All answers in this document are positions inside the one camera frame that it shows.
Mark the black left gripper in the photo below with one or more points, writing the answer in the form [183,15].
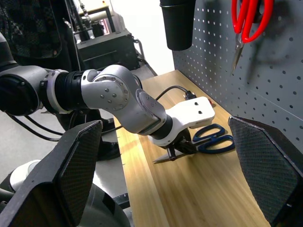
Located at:
[182,140]

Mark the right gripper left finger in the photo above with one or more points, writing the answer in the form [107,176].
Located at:
[71,177]

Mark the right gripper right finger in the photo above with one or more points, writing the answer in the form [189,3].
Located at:
[265,165]

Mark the dark grey robot torso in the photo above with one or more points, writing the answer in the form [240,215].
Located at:
[104,212]

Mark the dark grey pegboard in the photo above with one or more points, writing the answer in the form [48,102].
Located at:
[272,82]

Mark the black plastic cup holder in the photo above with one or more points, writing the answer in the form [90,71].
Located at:
[177,28]

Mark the black equipment case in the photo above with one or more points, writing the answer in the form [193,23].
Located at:
[106,49]

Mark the person in checkered shirt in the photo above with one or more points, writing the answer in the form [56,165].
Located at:
[28,23]

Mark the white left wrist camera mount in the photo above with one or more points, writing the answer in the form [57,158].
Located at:
[194,113]

